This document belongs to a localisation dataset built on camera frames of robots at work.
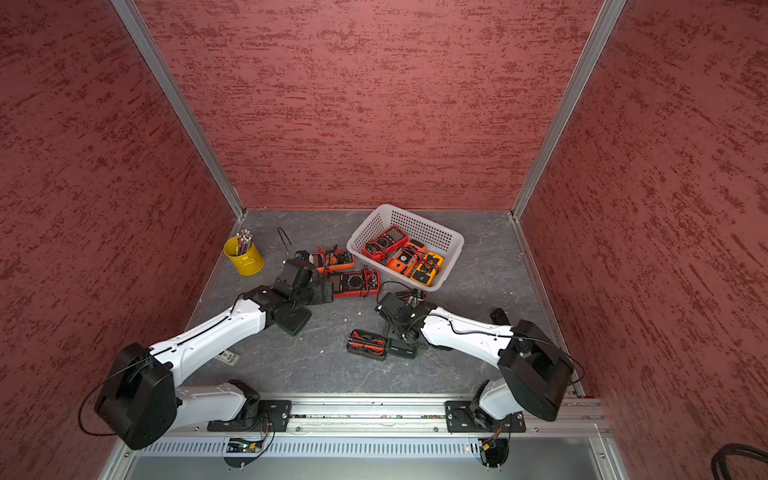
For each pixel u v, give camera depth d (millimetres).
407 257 1003
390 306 660
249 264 962
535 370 424
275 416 741
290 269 654
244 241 896
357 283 948
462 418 733
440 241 1057
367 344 830
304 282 673
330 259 997
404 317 652
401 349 797
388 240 1039
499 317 893
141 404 416
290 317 633
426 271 977
